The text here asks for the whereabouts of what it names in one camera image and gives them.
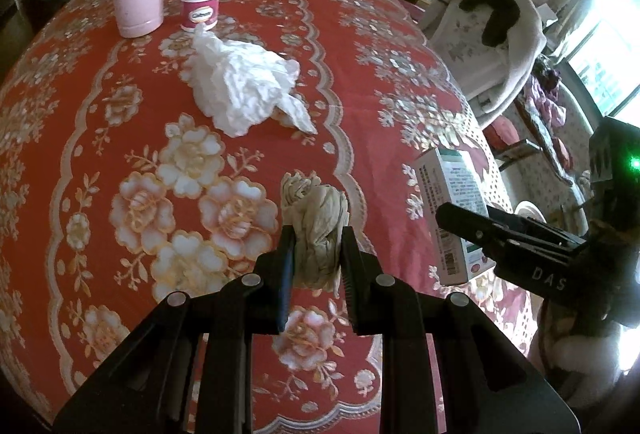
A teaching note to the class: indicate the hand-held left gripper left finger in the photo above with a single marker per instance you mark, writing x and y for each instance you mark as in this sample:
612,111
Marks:
282,274

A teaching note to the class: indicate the floral sofa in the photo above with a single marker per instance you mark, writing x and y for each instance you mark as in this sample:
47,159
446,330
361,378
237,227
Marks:
570,149

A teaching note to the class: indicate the window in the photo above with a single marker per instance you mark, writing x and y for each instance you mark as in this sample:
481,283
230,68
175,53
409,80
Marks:
610,69

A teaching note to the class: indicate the red floral tablecloth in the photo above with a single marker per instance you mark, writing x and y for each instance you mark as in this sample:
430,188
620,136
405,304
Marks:
100,114

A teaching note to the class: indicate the beige cloth ball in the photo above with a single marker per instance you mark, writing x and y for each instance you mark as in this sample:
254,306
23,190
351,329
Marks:
317,229

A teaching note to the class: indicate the floral upholstered chair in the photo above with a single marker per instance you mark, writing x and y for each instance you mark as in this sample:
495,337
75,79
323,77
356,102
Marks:
465,49

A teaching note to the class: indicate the person's right forearm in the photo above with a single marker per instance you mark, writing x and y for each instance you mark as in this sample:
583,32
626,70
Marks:
580,359

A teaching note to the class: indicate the black garment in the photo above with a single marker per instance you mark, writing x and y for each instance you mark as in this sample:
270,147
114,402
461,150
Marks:
495,14

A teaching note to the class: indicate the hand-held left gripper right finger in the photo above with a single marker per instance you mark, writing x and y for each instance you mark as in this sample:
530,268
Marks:
350,284

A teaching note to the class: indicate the green and white box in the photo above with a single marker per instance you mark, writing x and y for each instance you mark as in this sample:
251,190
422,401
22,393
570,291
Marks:
445,179

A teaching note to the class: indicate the white crumpled tissue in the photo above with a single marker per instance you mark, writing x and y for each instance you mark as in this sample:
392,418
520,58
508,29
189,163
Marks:
240,79

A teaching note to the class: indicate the pink clothes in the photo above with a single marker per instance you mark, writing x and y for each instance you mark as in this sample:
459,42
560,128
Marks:
547,99

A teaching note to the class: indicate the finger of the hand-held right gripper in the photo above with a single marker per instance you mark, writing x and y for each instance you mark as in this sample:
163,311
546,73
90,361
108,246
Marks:
540,231
462,221

